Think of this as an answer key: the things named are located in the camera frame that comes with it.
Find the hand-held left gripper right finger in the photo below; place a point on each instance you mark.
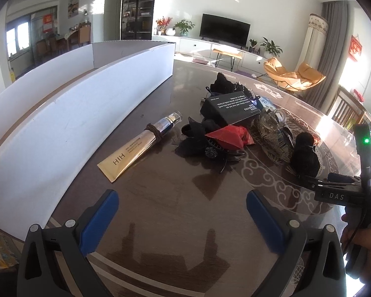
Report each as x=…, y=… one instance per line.
x=266, y=222

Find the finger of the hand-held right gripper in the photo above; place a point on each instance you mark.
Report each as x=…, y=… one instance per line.
x=341, y=178
x=310, y=181

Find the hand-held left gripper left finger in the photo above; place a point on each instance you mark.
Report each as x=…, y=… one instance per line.
x=100, y=219

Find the black fluffy pom-pom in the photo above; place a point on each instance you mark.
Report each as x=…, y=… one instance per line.
x=304, y=157

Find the clear glass cup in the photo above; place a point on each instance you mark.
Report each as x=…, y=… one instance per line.
x=272, y=119

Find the red cloth pouch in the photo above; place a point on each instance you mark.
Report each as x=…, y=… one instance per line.
x=228, y=136

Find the black bow hair claw clip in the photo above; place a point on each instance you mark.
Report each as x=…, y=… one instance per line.
x=198, y=144

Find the large white cardboard box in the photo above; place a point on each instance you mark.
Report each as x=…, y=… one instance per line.
x=80, y=114

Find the dark patterned wooden desktop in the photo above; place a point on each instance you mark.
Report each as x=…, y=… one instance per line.
x=179, y=222

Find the gold cosmetic tube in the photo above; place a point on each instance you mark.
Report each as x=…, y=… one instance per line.
x=126, y=157

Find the brown wooden chair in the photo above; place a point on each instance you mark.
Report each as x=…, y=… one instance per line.
x=347, y=108

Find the red ornament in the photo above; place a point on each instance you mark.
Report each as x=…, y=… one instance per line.
x=358, y=95

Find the blue and white medicine box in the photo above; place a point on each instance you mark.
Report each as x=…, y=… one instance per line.
x=266, y=102

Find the yellow green patterned cloth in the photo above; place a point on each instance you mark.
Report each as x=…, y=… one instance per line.
x=1, y=250

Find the orange lounge chair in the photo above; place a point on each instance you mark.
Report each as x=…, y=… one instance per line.
x=276, y=69
x=309, y=75

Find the black box with white print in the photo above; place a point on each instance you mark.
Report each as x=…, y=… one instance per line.
x=232, y=108

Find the grey curtain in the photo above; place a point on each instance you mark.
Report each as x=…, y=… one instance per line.
x=332, y=52

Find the black lace fabric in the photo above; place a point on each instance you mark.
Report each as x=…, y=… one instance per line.
x=222, y=83

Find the large leafy potted plant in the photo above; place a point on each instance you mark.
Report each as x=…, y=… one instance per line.
x=270, y=47

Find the covered standing air conditioner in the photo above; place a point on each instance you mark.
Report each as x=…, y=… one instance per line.
x=317, y=40

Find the small potted plant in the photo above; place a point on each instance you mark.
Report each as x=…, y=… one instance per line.
x=252, y=45

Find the wooden side table black legs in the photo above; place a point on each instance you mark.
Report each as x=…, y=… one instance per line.
x=227, y=52

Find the black flat television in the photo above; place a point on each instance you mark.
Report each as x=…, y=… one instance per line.
x=225, y=29

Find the white television cabinet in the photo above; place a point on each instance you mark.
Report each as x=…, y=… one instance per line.
x=191, y=45

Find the green potted plant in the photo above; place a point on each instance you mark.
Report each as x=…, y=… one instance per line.
x=184, y=26

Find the red flowers in vase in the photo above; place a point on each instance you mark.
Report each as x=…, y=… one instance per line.
x=162, y=24

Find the dark glass display cabinet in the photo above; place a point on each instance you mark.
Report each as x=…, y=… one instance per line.
x=139, y=6

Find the red wall hanging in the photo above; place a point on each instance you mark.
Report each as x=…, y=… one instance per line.
x=356, y=48

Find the framed wall painting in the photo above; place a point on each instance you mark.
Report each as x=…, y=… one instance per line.
x=74, y=5

